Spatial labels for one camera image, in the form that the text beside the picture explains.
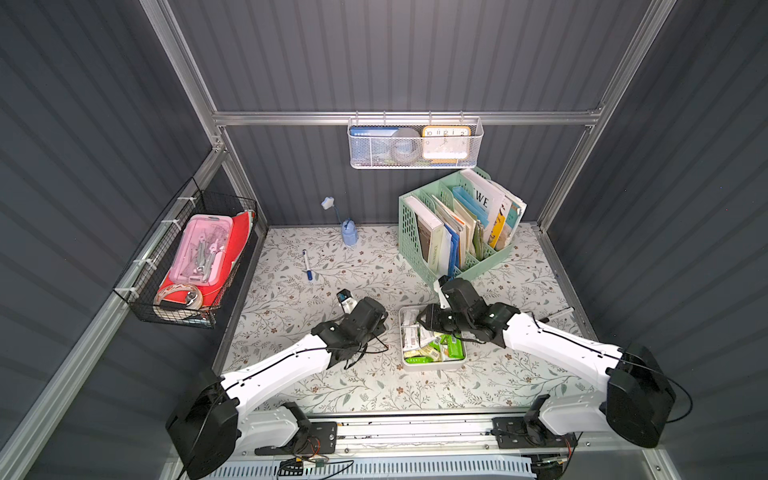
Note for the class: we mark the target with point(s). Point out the clear tape roll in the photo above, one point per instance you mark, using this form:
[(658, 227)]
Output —
[(179, 296)]

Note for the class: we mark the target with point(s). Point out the blue small bottle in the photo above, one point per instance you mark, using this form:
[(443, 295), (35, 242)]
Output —
[(348, 227)]

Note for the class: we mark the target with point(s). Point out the mint green file organizer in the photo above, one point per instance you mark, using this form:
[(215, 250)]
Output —
[(451, 199)]

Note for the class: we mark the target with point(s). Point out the grey tape roll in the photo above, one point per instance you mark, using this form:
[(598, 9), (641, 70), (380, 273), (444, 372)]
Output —
[(406, 146)]

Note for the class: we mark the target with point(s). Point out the blue folder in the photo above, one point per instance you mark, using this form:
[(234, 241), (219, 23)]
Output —
[(454, 250)]

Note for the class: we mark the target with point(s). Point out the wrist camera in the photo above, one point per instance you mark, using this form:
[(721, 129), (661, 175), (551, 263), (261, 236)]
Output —
[(437, 287), (346, 301)]

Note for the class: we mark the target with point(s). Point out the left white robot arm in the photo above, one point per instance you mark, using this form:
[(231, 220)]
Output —
[(219, 414)]

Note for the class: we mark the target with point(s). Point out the white wire wall basket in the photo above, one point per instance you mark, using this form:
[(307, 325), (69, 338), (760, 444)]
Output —
[(418, 123)]

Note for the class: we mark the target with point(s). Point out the yellow white clock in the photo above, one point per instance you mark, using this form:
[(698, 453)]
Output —
[(446, 142)]

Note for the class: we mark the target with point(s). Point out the white storage box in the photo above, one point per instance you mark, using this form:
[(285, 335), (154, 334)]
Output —
[(423, 350)]

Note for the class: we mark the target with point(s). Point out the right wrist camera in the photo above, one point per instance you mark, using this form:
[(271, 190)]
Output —
[(437, 287)]

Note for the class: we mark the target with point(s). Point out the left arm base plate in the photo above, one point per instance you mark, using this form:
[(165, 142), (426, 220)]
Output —
[(312, 439)]

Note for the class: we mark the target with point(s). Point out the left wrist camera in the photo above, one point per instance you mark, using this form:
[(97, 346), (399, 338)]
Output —
[(346, 301)]

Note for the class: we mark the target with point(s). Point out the white brown book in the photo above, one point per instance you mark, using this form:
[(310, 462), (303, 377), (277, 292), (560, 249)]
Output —
[(433, 236)]

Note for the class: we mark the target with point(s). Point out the black white pen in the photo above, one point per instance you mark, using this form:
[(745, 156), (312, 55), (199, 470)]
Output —
[(566, 314)]

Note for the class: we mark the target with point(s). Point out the blue white marker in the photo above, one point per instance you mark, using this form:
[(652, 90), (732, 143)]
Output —
[(308, 270)]

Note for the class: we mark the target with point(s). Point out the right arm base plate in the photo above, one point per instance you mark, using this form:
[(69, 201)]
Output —
[(513, 432)]

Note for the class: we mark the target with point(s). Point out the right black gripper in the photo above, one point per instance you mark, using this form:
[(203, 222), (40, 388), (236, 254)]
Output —
[(437, 319)]

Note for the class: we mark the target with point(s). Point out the black wire side basket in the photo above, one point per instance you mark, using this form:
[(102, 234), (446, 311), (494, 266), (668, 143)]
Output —
[(148, 270)]

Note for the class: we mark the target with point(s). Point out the blue box in basket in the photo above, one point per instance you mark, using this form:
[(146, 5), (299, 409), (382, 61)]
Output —
[(371, 146)]

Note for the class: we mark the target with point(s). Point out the aluminium rail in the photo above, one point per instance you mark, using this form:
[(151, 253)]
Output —
[(436, 434)]

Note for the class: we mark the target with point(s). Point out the white book WE cover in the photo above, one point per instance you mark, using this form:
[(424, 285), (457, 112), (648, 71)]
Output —
[(493, 202)]

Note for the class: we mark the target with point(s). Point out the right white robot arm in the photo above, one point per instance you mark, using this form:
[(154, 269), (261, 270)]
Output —
[(631, 396)]

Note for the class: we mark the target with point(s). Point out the pink plastic case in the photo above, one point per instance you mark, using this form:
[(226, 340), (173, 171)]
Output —
[(199, 257)]

